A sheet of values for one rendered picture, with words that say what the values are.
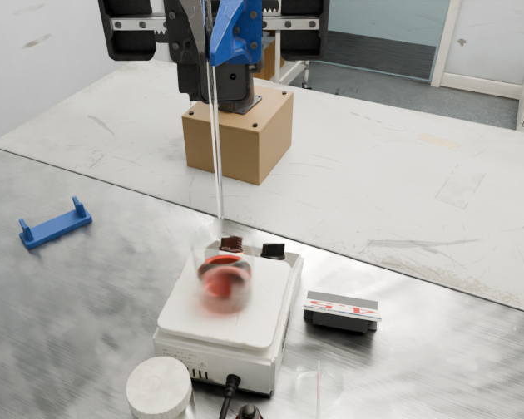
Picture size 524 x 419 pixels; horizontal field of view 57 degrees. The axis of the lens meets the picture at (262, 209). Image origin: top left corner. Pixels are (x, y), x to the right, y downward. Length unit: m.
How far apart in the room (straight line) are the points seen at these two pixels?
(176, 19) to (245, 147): 0.40
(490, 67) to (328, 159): 2.62
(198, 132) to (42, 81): 1.48
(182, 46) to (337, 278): 0.38
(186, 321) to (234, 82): 0.24
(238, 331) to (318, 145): 0.52
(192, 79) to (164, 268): 0.30
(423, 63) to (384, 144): 2.53
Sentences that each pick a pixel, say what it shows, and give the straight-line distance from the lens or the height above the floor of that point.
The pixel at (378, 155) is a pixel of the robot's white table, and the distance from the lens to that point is 0.92.
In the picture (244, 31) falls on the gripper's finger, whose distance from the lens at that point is 0.42.
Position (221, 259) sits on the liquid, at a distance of 0.51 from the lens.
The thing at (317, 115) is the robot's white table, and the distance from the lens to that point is 1.03.
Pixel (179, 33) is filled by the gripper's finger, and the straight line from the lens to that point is 0.42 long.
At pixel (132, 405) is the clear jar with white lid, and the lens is 0.47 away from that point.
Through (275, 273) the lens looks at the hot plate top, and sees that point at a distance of 0.54.
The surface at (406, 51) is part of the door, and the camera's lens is 3.46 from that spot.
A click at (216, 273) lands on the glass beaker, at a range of 0.45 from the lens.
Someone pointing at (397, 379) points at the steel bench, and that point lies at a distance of 0.59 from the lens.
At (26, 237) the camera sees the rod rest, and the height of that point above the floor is 0.91.
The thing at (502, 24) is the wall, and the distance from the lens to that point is 3.36.
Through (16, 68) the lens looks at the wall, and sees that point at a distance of 2.15.
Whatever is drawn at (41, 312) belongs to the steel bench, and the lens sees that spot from 0.68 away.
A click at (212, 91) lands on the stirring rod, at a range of 0.38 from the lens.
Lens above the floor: 1.38
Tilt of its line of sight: 39 degrees down
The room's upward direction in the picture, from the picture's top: straight up
